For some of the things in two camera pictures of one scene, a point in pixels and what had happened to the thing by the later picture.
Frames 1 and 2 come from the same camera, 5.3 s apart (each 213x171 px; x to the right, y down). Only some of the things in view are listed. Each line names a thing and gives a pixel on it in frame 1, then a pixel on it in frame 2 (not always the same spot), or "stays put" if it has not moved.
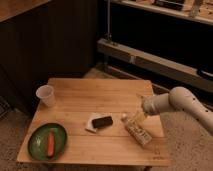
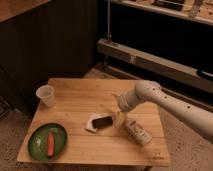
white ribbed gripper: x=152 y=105 to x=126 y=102
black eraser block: x=102 y=121 stays put
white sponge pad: x=92 y=116 stays put
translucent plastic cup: x=46 y=93 stays put
